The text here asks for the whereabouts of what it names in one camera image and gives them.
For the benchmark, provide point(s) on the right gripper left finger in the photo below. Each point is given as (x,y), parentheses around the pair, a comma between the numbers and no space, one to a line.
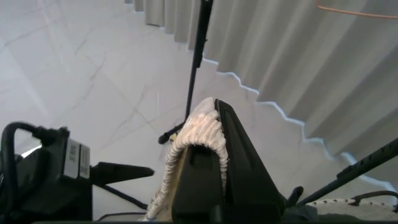
(199,186)

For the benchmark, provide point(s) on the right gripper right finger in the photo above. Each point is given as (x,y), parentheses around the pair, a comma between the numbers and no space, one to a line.
(248,186)

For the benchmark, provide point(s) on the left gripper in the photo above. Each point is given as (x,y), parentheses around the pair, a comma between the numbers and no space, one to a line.
(49,186)

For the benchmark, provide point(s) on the cream printed garment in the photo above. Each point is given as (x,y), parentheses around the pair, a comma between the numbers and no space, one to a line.
(199,127)

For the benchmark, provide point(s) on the black clothes rack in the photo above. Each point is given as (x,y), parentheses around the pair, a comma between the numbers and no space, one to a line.
(202,31)

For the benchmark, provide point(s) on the pink clothes hanger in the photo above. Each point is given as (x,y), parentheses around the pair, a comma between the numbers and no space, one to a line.
(357,13)

